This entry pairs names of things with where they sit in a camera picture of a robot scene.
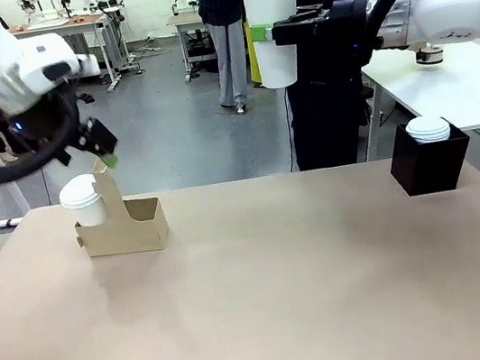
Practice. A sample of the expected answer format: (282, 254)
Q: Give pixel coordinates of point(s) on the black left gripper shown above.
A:
(98, 136)

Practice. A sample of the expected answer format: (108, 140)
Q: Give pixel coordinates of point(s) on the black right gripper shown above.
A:
(303, 29)

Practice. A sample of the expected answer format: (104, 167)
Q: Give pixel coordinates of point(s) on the white lidded paper cup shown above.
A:
(269, 6)
(83, 200)

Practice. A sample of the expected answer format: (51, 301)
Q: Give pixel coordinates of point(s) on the brown cardboard cup carrier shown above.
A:
(134, 233)

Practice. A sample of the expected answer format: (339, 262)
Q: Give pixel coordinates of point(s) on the stack of white cup lids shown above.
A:
(429, 131)

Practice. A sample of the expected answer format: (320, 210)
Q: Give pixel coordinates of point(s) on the person in plaid shirt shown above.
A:
(223, 32)

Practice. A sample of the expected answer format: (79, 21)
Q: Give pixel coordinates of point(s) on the small grey workbench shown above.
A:
(192, 37)

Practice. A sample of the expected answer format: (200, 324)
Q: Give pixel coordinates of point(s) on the white pipe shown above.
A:
(8, 222)

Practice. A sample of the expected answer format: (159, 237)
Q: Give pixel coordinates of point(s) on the grey workbench with wooden trays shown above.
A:
(74, 26)

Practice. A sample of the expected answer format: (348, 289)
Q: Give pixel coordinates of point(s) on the round grey metal device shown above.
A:
(429, 56)

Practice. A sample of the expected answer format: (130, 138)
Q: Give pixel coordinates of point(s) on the white table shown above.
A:
(458, 86)

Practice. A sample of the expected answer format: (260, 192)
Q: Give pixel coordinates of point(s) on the black open box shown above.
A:
(430, 168)

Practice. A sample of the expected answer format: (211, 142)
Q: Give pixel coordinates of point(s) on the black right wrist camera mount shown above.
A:
(354, 20)

